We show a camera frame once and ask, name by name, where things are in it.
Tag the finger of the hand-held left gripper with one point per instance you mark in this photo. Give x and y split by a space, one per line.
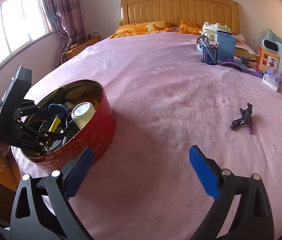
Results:
38 111
38 135

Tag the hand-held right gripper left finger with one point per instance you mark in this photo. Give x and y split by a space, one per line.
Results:
79 172

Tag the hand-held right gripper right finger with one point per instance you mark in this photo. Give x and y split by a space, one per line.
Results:
203 172

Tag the yellow tube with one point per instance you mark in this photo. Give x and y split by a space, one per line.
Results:
55 124

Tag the blue plush doll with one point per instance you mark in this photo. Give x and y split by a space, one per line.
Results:
58 108

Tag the green wrist watch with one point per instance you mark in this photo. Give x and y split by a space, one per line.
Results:
57 95

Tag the red round tin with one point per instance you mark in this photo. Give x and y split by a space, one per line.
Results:
86 142

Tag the white cup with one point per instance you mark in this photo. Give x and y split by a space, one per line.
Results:
83 115

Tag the purple stick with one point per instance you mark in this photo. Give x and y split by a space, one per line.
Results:
251 127

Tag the black hair claw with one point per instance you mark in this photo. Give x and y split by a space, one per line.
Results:
242 118

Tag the wooden nightstand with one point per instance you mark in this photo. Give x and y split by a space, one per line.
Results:
81 47

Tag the window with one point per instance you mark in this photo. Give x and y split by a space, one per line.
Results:
13 30

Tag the purple curtain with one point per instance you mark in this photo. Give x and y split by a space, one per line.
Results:
61 12

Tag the purple comb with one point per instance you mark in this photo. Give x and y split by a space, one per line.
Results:
231 63

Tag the tissue pack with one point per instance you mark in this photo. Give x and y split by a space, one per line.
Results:
272 81

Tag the blue mesh pen holder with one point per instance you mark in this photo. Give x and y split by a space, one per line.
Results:
209 56

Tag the green hair clip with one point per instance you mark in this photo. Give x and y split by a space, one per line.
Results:
245 61

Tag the gold round tin lid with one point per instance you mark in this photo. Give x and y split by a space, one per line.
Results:
243 52

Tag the blue cardboard box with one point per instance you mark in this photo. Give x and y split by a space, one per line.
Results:
226 46

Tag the orange printed box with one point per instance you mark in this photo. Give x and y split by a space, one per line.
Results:
268 58

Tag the large orange floral pillow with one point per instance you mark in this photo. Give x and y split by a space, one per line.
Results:
141 28

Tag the pale green frog plush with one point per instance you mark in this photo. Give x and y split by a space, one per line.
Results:
212 28

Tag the blue and white appliance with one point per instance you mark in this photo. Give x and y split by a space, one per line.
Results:
272 43

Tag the small orange floral pillow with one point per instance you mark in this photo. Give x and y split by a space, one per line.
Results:
191 27

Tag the wooden bed headboard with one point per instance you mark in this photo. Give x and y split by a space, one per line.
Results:
181 10

